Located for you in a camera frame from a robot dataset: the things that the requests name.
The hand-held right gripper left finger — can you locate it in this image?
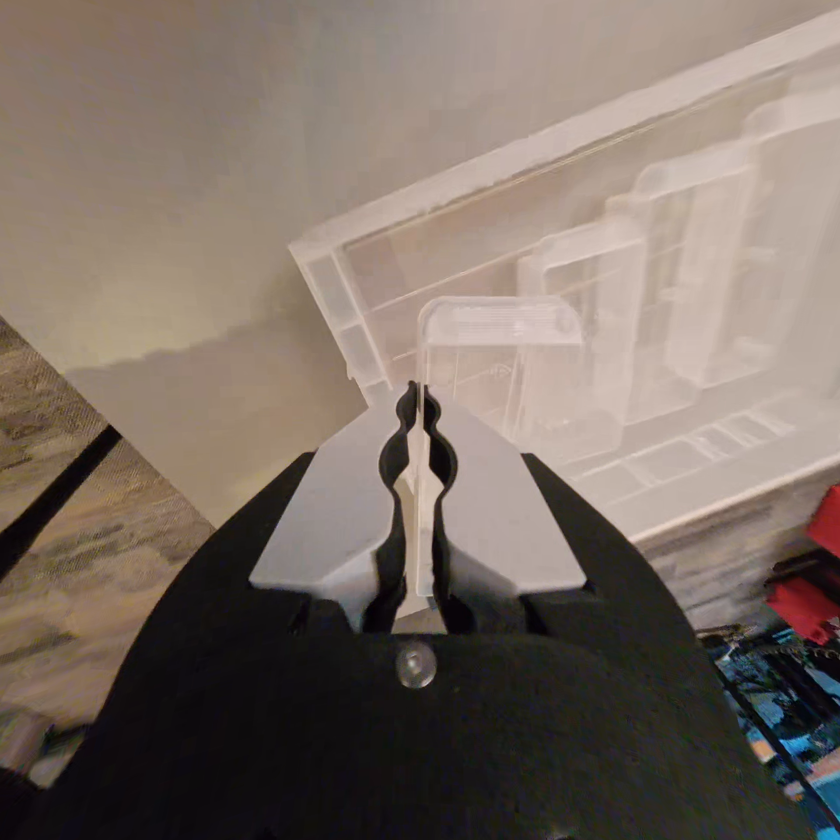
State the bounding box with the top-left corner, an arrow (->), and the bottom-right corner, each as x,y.
249,382 -> 420,632

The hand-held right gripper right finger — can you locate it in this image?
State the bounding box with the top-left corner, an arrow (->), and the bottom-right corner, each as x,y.
423,386 -> 588,634

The translucent plastic box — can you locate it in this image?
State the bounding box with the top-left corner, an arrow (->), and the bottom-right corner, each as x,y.
289,10 -> 840,543

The black bar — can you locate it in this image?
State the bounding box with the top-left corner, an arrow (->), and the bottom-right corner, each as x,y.
0,423 -> 124,580

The orange traffic cone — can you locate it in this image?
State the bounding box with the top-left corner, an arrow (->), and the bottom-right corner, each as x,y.
764,484 -> 840,647

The colourful printed bag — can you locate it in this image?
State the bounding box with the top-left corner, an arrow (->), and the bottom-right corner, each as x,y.
699,623 -> 840,840

